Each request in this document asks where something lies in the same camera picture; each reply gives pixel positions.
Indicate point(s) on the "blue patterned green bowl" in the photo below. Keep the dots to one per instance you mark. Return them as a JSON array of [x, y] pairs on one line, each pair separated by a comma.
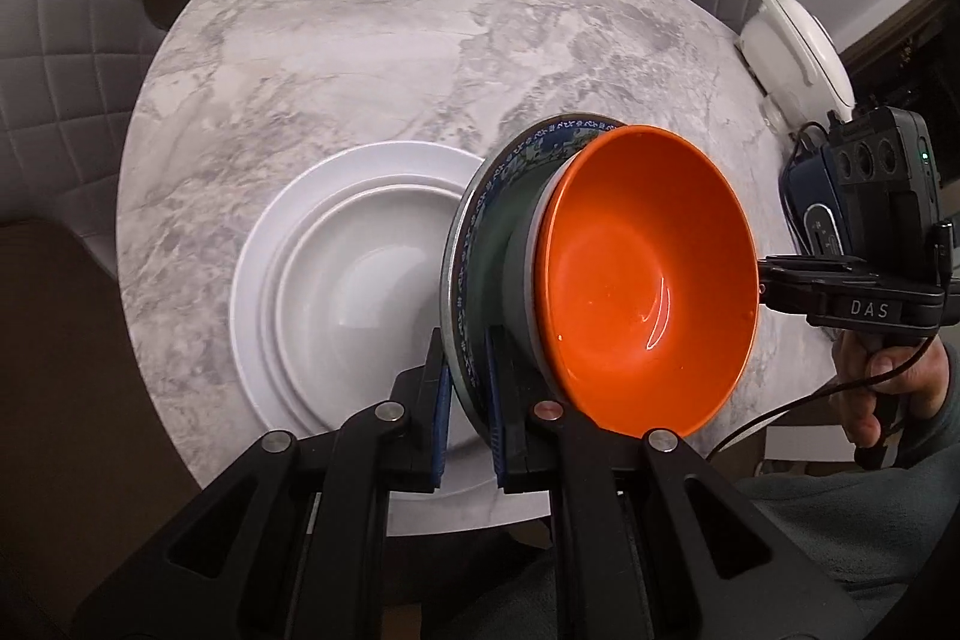
[[495, 235]]

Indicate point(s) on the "large white plate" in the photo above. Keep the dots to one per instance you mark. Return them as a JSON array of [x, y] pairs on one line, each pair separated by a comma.
[[247, 325]]

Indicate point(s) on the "orange bowl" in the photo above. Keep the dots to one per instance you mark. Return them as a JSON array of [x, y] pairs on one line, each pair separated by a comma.
[[645, 265]]

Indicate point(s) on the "person's right forearm grey sleeve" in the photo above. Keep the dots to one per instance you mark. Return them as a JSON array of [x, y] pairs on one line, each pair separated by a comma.
[[862, 520]]

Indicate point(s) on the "person's right hand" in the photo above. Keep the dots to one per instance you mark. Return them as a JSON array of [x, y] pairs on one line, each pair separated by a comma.
[[922, 377]]

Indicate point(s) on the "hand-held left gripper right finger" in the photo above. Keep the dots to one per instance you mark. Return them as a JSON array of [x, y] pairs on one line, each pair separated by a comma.
[[496, 415]]

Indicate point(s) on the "medium white plate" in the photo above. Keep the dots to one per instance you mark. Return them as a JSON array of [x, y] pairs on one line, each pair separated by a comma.
[[268, 310]]

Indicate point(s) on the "light grey quilted chair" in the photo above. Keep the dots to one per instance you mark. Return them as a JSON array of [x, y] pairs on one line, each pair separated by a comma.
[[67, 62]]

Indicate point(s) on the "white rice cooker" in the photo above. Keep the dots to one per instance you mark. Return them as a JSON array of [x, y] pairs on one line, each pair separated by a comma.
[[795, 54]]

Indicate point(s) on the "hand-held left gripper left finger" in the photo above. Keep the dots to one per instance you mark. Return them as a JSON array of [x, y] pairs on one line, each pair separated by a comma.
[[442, 415]]

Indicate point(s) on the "dark blue appliance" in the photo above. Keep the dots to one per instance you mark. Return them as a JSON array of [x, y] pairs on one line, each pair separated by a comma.
[[814, 205]]

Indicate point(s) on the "dark wooden cabinet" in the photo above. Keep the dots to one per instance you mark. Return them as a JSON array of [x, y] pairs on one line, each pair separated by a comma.
[[907, 62]]

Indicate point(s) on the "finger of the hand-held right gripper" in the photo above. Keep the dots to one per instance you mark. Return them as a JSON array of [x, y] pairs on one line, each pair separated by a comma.
[[787, 283]]

